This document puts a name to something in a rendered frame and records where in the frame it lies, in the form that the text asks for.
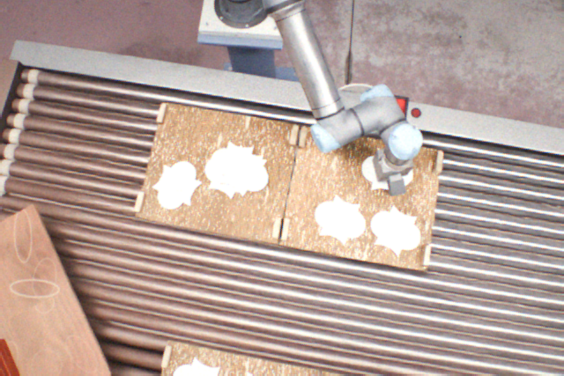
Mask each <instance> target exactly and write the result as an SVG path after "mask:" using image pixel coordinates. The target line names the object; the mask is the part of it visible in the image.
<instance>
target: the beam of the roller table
mask: <svg viewBox="0 0 564 376"><path fill-rule="evenodd" d="M9 60H19V61H20V62H21V63H22V64H23V65H24V66H26V67H27V68H28V69H29V70H32V69H34V70H42V72H47V73H53V74H57V75H59V74H63V75H68V76H73V77H83V78H89V79H94V80H99V81H104V82H109V83H115V84H120V85H129V86H135V87H141V88H146V89H149V88H152V89H157V90H162V91H168V92H178V93H183V94H189V95H195V96H200V97H206V98H211V99H216V100H227V101H232V102H238V103H243V104H249V105H250V106H255V107H265V108H271V109H277V110H282V111H287V112H293V113H299V114H308V115H313V113H312V111H311V109H310V106H309V104H308V100H307V97H306V95H305V92H304V91H303V89H302V86H301V83H296V82H290V81H285V80H278V79H273V77H268V78H267V77H262V76H257V75H251V74H246V73H240V72H234V71H229V70H218V69H212V68H206V67H201V66H196V65H190V64H188V65H185V64H179V63H168V62H162V61H157V60H152V59H146V58H141V57H135V56H130V55H119V54H114V53H108V52H103V51H100V52H98V51H92V50H87V49H82V48H73V47H66V46H61V45H56V44H54V45H50V44H46V43H40V42H35V41H26V40H15V42H14V45H13V48H12V51H11V55H10V58H9ZM338 93H339V95H340V98H341V100H342V102H343V106H345V110H347V109H349V108H352V107H355V106H357V105H359V104H361V101H360V96H361V94H362V92H352V91H347V90H340V89H338ZM415 107H417V108H419V109H420V110H421V116H420V117H418V118H416V117H413V116H412V114H410V112H411V110H412V109H414V108H415ZM406 120H407V121H408V123H410V124H411V125H413V126H414V127H416V128H417V129H419V131H420V132H421V134H423V135H429V136H438V137H444V138H449V139H455V140H460V141H465V142H471V143H476V144H481V145H486V146H492V147H496V148H502V149H506V150H511V151H521V152H527V153H532V154H537V155H542V156H547V157H553V158H557V159H564V129H561V128H555V127H550V126H545V125H539V124H537V123H534V122H525V121H519V120H514V119H509V118H503V117H498V116H492V115H487V114H477V113H472V112H466V111H461V109H455V108H450V107H439V106H434V105H428V104H423V103H418V102H411V101H409V103H408V109H407V116H406Z"/></svg>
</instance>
